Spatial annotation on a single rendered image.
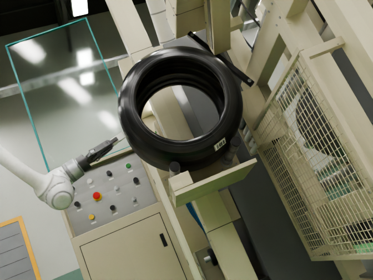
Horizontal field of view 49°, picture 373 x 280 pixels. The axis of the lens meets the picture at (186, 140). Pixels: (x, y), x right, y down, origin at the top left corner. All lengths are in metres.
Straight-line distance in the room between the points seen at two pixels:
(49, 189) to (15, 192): 9.45
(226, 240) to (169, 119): 0.68
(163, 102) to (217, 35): 0.44
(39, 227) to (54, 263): 0.94
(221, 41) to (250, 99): 0.33
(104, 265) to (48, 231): 8.43
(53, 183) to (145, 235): 0.85
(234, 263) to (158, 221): 0.55
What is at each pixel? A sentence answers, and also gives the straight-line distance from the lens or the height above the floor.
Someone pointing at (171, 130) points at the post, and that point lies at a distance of 2.12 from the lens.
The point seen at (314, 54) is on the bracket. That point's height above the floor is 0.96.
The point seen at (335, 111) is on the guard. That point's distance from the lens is 1.31.
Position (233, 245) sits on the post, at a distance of 2.03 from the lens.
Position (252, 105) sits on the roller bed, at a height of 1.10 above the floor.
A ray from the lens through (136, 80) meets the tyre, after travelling 1.81.
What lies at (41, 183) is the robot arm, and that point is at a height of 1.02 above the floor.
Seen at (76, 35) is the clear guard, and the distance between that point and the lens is 2.85.
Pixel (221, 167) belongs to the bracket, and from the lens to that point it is 2.05.
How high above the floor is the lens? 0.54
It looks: 15 degrees up
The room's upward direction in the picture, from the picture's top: 24 degrees counter-clockwise
